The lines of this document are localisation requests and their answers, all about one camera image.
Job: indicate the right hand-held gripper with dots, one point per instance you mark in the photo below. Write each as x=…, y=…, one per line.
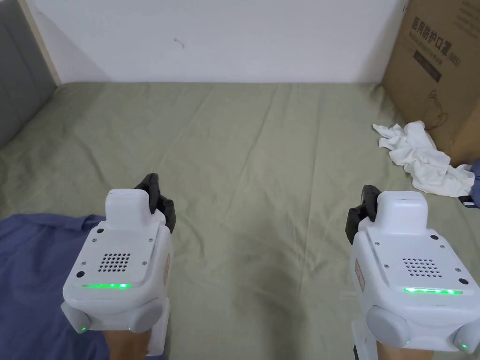
x=408, y=255

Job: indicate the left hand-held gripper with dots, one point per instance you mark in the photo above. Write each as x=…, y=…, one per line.
x=123, y=240

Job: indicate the person's right hand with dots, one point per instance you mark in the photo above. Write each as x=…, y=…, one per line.
x=412, y=354

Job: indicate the person's left hand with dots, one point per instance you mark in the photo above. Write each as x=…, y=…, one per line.
x=127, y=347

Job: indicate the white crumpled cloth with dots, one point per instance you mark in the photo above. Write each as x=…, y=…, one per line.
x=420, y=157

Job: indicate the bed with pale green sheet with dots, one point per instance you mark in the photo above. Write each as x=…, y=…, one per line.
x=243, y=168

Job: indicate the small black and white object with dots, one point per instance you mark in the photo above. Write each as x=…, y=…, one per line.
x=467, y=202

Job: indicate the blue fabric item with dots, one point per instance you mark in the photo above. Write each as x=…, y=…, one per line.
x=477, y=180

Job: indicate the brown cardboard carton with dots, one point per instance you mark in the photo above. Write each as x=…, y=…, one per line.
x=442, y=75

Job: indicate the dark blue shirt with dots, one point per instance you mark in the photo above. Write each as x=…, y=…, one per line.
x=30, y=281

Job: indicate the grey padded headboard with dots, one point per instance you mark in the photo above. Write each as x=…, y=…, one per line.
x=18, y=75

